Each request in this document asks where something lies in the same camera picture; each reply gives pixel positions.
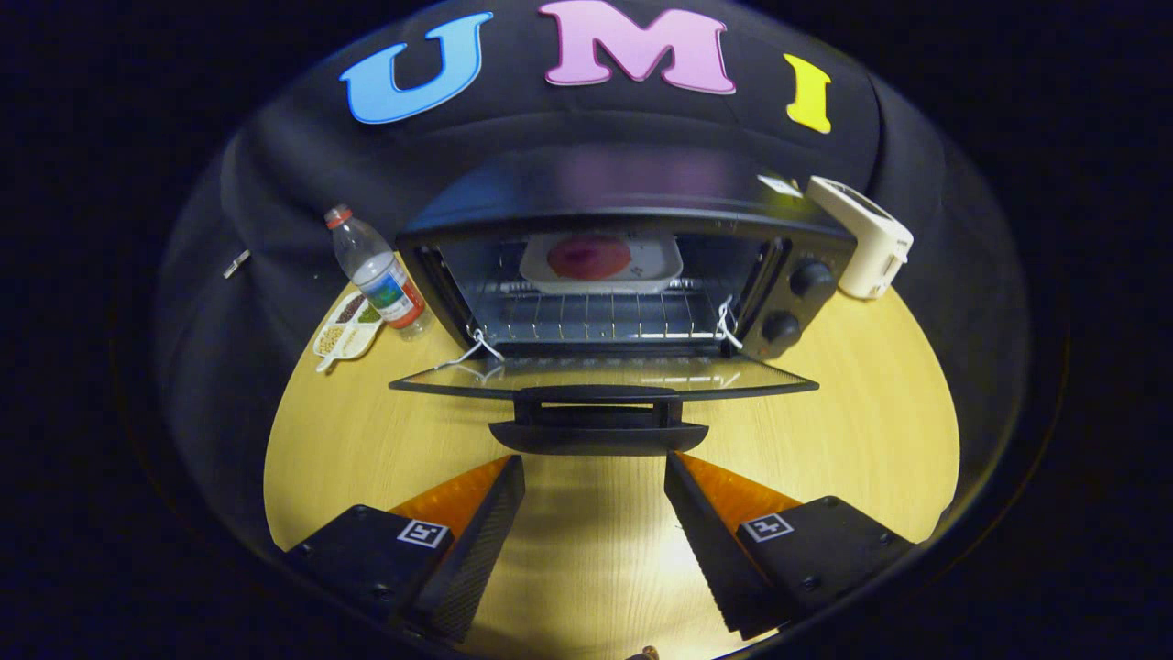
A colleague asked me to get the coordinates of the pink meat slice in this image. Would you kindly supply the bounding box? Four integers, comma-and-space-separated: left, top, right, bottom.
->
547, 234, 633, 281

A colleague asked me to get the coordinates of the black backdrop cloth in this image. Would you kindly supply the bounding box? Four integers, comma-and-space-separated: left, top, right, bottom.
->
151, 0, 1032, 551

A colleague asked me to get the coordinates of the white divided snack dish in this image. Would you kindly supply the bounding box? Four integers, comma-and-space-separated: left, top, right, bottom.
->
312, 291, 384, 372

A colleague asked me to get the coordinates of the black toaster oven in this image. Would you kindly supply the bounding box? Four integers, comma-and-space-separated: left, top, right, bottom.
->
388, 142, 860, 457

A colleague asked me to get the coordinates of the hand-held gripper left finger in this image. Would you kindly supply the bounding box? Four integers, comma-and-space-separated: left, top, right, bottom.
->
284, 455, 526, 643

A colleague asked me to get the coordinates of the white square plate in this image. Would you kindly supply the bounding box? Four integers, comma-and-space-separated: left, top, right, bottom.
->
519, 231, 685, 295

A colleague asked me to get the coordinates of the white bread toaster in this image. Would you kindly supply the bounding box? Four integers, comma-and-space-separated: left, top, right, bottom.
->
806, 176, 915, 301

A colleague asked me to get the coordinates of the clear plastic water bottle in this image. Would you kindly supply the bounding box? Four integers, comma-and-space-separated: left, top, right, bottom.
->
323, 203, 432, 340

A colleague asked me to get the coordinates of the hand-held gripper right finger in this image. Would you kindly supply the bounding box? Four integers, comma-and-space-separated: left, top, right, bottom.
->
664, 451, 915, 640

